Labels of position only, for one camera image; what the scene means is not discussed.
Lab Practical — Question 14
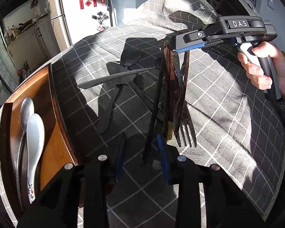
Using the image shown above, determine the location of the patterned glass sliding door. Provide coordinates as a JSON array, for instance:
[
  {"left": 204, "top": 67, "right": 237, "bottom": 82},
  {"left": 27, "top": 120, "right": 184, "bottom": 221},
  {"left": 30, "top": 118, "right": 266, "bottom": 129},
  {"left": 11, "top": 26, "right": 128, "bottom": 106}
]
[{"left": 0, "top": 12, "right": 17, "bottom": 93}]

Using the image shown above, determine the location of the metal utensil with textured handle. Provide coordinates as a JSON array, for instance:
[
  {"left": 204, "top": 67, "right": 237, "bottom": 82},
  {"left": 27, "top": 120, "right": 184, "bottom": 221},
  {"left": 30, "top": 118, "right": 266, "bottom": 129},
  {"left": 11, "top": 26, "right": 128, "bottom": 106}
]
[{"left": 77, "top": 60, "right": 165, "bottom": 89}]

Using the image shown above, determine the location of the plastic bag of vegetables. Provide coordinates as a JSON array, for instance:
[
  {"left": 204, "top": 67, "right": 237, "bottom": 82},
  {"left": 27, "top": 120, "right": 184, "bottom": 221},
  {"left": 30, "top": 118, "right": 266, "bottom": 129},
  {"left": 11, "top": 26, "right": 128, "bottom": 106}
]
[{"left": 17, "top": 59, "right": 33, "bottom": 77}]

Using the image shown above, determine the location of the cream kitchen cabinet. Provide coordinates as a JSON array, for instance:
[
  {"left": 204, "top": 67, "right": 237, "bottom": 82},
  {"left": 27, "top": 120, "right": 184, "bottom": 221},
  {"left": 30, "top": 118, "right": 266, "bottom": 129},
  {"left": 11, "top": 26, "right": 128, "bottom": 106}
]
[{"left": 2, "top": 14, "right": 51, "bottom": 60}]

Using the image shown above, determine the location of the person's right hand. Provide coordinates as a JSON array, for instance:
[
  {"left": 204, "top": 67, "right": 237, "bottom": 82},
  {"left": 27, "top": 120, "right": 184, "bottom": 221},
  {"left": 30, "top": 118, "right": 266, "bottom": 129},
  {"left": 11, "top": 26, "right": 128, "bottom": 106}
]
[{"left": 237, "top": 41, "right": 285, "bottom": 93}]

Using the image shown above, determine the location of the silver refrigerator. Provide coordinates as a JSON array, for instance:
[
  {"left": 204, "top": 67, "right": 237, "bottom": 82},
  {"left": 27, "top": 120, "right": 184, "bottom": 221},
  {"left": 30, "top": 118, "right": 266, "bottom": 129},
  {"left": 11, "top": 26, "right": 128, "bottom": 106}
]
[{"left": 45, "top": 0, "right": 117, "bottom": 51}]

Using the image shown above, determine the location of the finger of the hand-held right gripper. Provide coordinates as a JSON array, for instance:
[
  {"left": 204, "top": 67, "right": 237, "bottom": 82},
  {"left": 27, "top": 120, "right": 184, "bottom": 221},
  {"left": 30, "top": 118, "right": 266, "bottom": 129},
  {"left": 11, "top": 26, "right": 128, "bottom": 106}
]
[
  {"left": 170, "top": 20, "right": 228, "bottom": 51},
  {"left": 175, "top": 38, "right": 232, "bottom": 53}
]

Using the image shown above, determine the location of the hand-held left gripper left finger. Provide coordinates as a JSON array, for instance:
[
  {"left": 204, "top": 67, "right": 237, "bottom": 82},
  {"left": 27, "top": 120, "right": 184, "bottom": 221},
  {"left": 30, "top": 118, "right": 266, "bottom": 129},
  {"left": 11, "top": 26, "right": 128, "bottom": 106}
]
[{"left": 19, "top": 133, "right": 128, "bottom": 228}]

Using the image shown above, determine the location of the metal spoon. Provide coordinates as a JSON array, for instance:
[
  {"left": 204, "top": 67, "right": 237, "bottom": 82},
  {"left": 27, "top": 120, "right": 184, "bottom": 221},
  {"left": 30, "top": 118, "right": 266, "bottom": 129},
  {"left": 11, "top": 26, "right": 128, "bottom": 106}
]
[{"left": 16, "top": 97, "right": 35, "bottom": 206}]

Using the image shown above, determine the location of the grey checked tablecloth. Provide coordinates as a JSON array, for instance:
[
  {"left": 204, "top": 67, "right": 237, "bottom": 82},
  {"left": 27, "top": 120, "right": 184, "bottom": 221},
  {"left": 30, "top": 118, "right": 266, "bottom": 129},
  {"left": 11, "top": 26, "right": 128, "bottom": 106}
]
[{"left": 0, "top": 0, "right": 285, "bottom": 228}]

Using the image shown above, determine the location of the wooden tray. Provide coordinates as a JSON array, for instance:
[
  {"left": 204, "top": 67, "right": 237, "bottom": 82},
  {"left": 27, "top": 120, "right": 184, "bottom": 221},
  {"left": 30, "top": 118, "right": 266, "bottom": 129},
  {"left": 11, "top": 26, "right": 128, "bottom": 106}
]
[{"left": 0, "top": 63, "right": 79, "bottom": 217}]

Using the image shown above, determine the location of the wooden chopstick with light tip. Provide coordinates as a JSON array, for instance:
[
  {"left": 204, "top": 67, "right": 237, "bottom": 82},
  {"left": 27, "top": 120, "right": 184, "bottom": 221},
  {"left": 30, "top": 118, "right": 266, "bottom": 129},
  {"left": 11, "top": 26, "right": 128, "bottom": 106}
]
[{"left": 163, "top": 41, "right": 174, "bottom": 141}]

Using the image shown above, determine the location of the white ceramic spoon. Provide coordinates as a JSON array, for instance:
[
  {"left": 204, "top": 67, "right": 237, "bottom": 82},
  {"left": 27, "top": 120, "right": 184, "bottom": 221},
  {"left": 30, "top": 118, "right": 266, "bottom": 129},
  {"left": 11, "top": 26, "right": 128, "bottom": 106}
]
[{"left": 26, "top": 113, "right": 45, "bottom": 205}]

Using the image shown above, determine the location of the black chopstick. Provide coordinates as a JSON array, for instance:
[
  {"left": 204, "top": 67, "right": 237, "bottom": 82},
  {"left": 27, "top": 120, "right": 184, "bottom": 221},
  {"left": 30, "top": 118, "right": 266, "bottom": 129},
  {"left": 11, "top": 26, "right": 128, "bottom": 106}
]
[{"left": 142, "top": 50, "right": 168, "bottom": 167}]

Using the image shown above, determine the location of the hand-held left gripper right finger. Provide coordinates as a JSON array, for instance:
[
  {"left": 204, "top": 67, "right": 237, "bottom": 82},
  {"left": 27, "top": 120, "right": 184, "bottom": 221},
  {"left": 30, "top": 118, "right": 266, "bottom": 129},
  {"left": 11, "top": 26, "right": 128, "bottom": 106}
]
[{"left": 156, "top": 134, "right": 262, "bottom": 228}]

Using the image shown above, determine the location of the metal fork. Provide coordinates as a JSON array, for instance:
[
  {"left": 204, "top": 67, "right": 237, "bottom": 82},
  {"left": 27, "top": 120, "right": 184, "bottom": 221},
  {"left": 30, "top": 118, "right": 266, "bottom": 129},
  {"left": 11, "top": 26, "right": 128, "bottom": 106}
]
[{"left": 173, "top": 51, "right": 197, "bottom": 148}]

